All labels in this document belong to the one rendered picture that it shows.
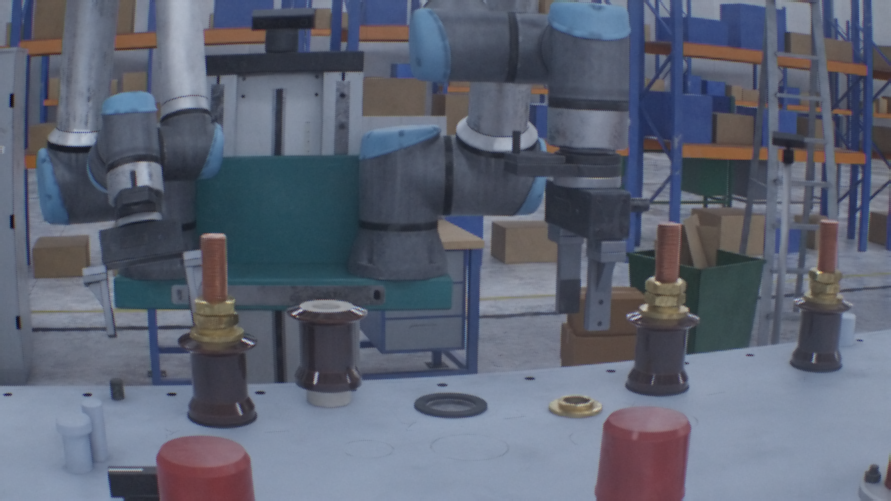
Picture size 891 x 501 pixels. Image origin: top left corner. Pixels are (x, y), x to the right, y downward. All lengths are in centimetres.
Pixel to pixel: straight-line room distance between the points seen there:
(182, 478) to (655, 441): 34
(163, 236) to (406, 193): 61
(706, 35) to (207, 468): 967
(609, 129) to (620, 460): 46
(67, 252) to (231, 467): 833
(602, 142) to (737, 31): 946
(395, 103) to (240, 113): 703
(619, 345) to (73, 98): 380
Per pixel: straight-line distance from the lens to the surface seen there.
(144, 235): 147
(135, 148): 148
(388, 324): 548
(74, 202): 189
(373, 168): 193
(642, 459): 76
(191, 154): 164
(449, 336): 558
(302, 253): 208
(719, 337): 553
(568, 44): 112
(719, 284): 541
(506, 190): 194
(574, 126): 112
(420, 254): 194
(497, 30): 122
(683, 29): 1016
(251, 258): 209
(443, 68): 122
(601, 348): 519
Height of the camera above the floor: 175
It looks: 10 degrees down
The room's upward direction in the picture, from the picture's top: 1 degrees clockwise
